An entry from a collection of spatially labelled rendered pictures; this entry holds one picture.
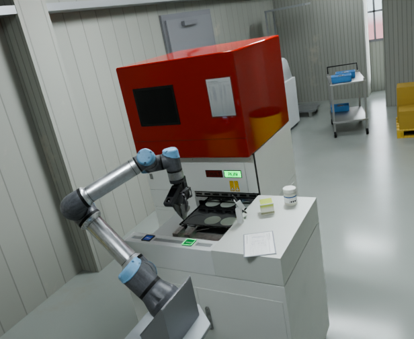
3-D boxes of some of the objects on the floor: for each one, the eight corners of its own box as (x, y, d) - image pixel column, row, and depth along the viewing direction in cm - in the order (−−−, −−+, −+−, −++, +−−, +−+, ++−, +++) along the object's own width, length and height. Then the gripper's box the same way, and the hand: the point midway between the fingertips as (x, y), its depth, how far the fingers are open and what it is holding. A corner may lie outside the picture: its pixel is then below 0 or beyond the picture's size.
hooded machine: (270, 124, 776) (261, 58, 736) (300, 123, 748) (293, 54, 707) (259, 134, 725) (248, 64, 685) (290, 133, 697) (281, 59, 657)
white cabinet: (200, 309, 310) (178, 211, 284) (330, 335, 262) (318, 220, 236) (151, 374, 259) (118, 263, 232) (302, 422, 211) (283, 289, 184)
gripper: (189, 175, 201) (197, 214, 208) (174, 174, 206) (183, 212, 212) (180, 181, 194) (189, 222, 201) (164, 181, 199) (174, 220, 206)
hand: (182, 217), depth 204 cm, fingers closed
